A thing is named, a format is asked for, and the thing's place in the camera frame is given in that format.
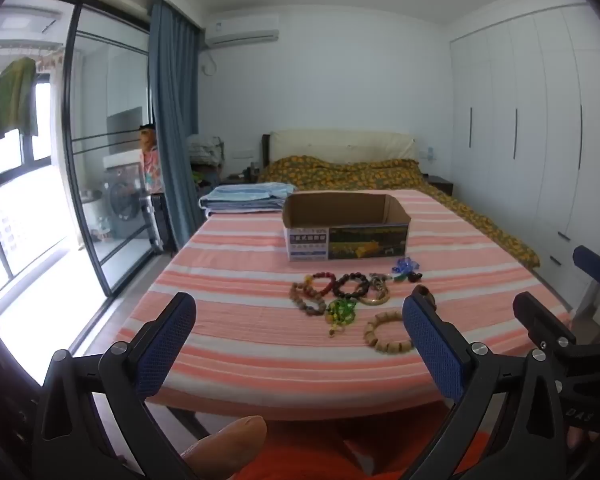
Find green bead bracelet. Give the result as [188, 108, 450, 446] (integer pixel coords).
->
[326, 297, 359, 337]

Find white wardrobe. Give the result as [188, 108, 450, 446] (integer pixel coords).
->
[450, 2, 600, 326]

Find gold bangle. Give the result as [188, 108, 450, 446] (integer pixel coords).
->
[357, 285, 392, 307]

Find black framed glass door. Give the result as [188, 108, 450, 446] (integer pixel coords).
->
[60, 0, 154, 299]

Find person's left hand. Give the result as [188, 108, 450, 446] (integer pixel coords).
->
[180, 415, 268, 477]

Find folded light blue blanket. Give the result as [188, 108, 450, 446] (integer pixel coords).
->
[199, 183, 297, 218]

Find dark brown bead bracelet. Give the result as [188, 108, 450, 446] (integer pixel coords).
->
[414, 285, 437, 311]

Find pink striped bed blanket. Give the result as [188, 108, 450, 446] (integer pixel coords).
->
[117, 187, 573, 421]

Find pile of folded bedding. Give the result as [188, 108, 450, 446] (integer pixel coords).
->
[186, 134, 226, 167]

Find brown wooden bead bracelet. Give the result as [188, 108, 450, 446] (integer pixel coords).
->
[290, 281, 327, 317]

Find green hanging cloth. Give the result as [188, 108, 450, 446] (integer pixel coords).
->
[0, 57, 39, 151]

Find light wooden bead bracelet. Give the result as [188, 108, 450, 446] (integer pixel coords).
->
[363, 311, 414, 354]

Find white air conditioner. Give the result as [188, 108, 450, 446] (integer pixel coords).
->
[203, 11, 281, 51]

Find yellow floral quilt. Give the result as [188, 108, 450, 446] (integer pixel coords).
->
[257, 155, 541, 268]

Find pink floral cloth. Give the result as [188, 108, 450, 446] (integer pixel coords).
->
[139, 144, 166, 195]

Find printed cardboard box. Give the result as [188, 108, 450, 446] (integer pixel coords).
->
[281, 191, 412, 262]

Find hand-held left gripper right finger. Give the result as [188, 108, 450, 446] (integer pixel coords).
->
[402, 296, 573, 480]

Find cream padded headboard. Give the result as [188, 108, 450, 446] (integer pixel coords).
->
[261, 130, 416, 167]

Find grey washing machine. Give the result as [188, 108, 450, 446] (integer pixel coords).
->
[102, 152, 153, 241]

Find black bead bracelet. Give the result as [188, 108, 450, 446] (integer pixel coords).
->
[332, 272, 370, 300]

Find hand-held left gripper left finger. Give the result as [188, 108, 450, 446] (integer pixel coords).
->
[32, 291, 216, 480]

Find orange pants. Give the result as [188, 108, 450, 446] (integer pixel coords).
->
[260, 404, 462, 480]

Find grey suitcase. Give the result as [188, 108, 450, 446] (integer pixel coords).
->
[139, 192, 174, 254]

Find person's right hand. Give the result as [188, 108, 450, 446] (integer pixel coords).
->
[567, 425, 599, 453]

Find blue curtain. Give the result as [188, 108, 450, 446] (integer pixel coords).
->
[147, 0, 201, 252]

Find red bead bracelet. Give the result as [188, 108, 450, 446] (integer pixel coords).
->
[305, 271, 337, 301]

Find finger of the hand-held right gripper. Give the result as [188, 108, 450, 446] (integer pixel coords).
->
[512, 291, 574, 349]
[572, 246, 600, 311]

